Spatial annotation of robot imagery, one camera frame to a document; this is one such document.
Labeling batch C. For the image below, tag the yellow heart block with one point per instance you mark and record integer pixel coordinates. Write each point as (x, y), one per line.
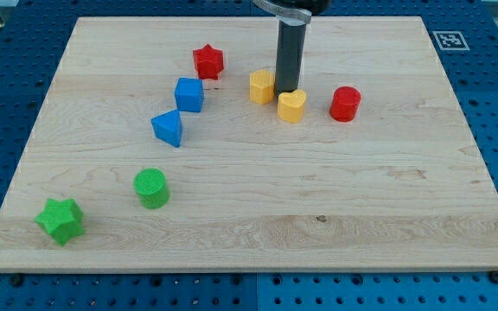
(291, 106)

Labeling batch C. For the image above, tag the yellow hexagon block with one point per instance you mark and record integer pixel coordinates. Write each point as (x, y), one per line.
(262, 86)

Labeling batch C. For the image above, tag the wooden board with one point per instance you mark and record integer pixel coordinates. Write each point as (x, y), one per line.
(400, 188)

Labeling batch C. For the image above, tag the blue triangle block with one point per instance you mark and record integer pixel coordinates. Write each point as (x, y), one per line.
(168, 127)

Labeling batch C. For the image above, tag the blue cube block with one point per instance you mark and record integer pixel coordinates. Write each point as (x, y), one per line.
(189, 94)

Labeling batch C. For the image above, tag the red star block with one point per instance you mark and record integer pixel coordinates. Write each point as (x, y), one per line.
(208, 61)

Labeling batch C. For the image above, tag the green cylinder block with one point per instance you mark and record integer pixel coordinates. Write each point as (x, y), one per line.
(151, 187)

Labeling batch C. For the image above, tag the red cylinder block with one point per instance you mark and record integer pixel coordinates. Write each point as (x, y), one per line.
(345, 103)

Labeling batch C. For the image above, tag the green star block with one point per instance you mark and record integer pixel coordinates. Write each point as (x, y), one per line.
(61, 220)

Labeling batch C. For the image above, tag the white fiducial marker tag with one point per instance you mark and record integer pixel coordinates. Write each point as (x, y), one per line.
(449, 40)

